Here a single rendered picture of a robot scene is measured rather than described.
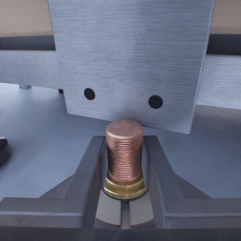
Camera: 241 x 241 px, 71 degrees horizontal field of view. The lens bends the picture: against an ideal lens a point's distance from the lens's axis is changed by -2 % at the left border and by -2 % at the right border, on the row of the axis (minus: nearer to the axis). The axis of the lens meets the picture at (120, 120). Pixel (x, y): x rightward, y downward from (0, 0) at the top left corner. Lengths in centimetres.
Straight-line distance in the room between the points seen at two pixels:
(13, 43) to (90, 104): 23
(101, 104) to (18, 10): 23
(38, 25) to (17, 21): 4
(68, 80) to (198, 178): 22
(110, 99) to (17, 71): 18
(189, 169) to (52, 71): 25
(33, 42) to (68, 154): 19
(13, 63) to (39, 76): 5
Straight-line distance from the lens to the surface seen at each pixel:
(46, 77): 26
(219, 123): 45
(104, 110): 16
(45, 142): 37
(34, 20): 32
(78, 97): 17
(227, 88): 19
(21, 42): 35
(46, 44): 31
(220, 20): 23
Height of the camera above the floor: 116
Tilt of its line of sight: 28 degrees up
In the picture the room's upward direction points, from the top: 179 degrees clockwise
